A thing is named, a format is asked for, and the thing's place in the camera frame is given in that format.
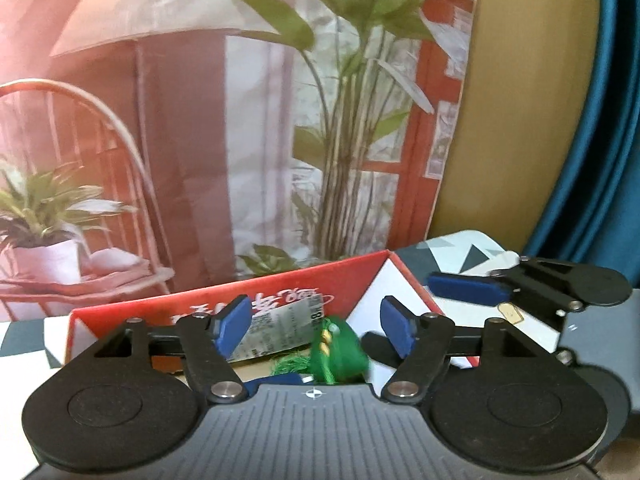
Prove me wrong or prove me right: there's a red strawberry print box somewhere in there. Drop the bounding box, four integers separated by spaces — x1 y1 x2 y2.
65 250 451 386

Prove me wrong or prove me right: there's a printed wall tapestry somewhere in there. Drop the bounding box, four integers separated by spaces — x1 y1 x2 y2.
0 0 478 321

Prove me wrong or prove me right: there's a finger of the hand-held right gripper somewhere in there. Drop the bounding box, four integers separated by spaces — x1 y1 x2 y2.
361 331 403 367
428 257 583 318

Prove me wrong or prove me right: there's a teal curtain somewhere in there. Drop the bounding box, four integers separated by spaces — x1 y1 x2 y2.
520 0 640 291

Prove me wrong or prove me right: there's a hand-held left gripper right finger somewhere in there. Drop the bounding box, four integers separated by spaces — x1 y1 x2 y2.
379 296 541 406

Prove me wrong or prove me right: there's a green plush toy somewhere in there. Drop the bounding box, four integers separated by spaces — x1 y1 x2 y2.
270 316 371 387

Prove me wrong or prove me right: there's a wooden panel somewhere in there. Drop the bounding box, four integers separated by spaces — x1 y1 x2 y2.
427 0 608 261

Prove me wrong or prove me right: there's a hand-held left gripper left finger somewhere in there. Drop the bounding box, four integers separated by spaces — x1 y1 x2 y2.
94 294 252 405

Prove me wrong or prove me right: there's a blue and white packet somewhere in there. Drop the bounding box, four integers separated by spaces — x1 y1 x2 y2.
242 373 306 392

